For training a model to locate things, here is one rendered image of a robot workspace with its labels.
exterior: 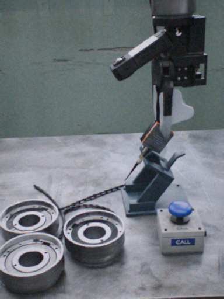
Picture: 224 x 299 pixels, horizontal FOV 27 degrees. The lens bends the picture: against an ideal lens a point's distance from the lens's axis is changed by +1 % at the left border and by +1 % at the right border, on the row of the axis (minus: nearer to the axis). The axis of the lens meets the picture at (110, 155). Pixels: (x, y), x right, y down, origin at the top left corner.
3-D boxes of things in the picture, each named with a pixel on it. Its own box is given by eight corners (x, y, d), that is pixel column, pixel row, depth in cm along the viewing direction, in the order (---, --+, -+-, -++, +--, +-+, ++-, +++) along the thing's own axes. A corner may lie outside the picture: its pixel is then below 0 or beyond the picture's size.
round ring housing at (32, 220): (34, 259, 78) (31, 239, 77) (-12, 241, 83) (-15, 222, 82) (71, 226, 86) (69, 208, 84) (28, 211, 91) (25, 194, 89)
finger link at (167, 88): (174, 117, 80) (173, 65, 78) (165, 117, 80) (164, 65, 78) (167, 113, 85) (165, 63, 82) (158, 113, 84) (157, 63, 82)
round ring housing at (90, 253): (135, 238, 83) (135, 219, 81) (105, 274, 75) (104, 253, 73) (86, 222, 87) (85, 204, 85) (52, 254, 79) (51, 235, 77)
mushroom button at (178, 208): (169, 236, 79) (170, 212, 76) (166, 222, 82) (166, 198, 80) (193, 235, 79) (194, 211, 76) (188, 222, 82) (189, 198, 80)
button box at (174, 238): (161, 254, 78) (162, 230, 76) (156, 229, 85) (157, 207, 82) (210, 253, 78) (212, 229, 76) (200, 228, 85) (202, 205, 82)
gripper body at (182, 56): (206, 89, 81) (210, 16, 76) (158, 93, 80) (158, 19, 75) (192, 80, 88) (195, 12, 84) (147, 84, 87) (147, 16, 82)
